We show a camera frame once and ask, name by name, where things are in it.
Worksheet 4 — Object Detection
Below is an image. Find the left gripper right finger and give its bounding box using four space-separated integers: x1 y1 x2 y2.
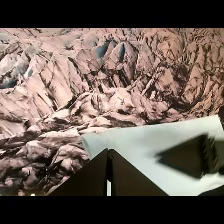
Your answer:
110 149 168 197

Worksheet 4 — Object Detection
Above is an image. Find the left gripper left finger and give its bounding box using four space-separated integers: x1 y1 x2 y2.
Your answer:
49 148 110 197

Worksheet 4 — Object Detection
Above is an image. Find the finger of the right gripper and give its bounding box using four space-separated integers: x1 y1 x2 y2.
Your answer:
155 132 219 180

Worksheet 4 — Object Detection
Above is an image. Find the light blue shirt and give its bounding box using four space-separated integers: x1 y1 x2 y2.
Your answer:
80 114 224 197

